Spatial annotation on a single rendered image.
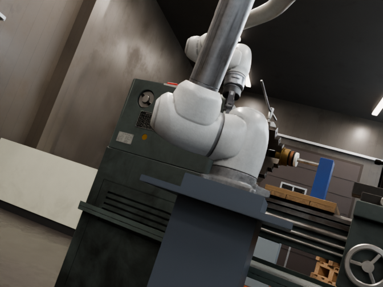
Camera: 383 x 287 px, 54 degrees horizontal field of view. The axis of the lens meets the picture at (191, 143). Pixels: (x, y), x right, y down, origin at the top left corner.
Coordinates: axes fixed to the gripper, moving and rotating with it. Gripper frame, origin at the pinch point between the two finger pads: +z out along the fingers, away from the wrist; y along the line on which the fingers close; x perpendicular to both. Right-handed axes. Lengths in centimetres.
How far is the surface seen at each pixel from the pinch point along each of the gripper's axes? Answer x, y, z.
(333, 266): 153, -274, -2
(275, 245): 84, -249, -4
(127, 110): -50, -41, -17
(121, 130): -50, -43, -6
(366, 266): 60, 1, 38
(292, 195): 35.5, -17.9, 13.1
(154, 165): -27.0, -35.6, 10.0
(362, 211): 56, 3, 19
